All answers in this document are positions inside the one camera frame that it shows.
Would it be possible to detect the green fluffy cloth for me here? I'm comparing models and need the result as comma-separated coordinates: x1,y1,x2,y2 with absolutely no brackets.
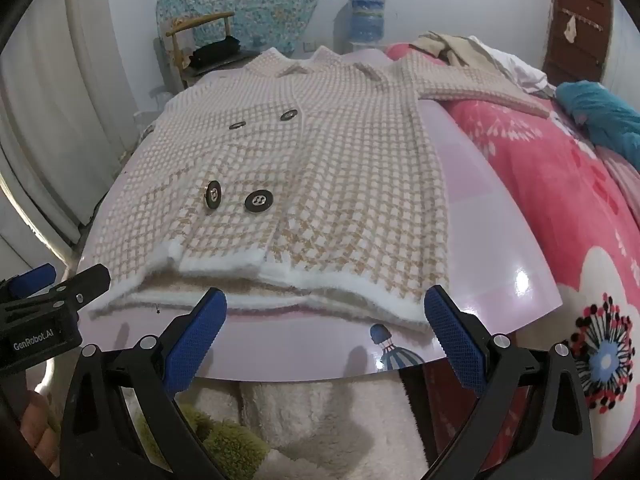
135,402,268,480

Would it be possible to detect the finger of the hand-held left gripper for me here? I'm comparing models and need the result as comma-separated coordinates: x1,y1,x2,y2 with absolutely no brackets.
47,265,111,311
0,263,56,301

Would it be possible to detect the wooden chair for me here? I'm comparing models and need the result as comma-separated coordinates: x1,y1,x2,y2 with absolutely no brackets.
165,11,251,91

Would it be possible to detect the black cloth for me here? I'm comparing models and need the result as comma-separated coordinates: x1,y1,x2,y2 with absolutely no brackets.
187,36,243,68

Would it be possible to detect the white fluffy garment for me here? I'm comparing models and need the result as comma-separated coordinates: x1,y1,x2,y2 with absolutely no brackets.
192,360,436,480

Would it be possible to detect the teal blanket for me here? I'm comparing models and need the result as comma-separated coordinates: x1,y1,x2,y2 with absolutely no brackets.
556,81,640,171

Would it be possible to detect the blue water bottle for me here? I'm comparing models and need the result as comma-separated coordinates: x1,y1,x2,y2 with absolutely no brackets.
348,0,388,43

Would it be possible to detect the white cloth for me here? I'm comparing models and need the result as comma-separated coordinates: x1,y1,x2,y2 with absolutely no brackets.
470,37,551,93

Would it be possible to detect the white curtain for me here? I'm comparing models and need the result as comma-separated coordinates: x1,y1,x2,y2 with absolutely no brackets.
0,0,171,241

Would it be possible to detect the pink balloon print board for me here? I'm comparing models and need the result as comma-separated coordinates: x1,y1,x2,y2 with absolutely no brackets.
75,42,568,386

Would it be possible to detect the person's left hand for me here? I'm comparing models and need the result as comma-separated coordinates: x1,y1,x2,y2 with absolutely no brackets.
19,389,63,476

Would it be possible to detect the beige white checked coat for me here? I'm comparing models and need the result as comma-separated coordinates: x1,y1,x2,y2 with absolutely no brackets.
89,46,551,333

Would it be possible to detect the brown wooden door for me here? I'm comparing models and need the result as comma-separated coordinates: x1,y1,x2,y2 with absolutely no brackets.
542,0,615,86

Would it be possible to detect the pink floral blanket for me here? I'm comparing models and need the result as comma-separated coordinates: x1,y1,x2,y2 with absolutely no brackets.
385,42,640,471

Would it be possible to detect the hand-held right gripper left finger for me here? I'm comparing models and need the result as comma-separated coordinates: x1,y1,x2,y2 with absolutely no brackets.
60,287,228,480

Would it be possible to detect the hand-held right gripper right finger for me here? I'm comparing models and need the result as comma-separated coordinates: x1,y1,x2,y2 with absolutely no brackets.
424,284,593,480

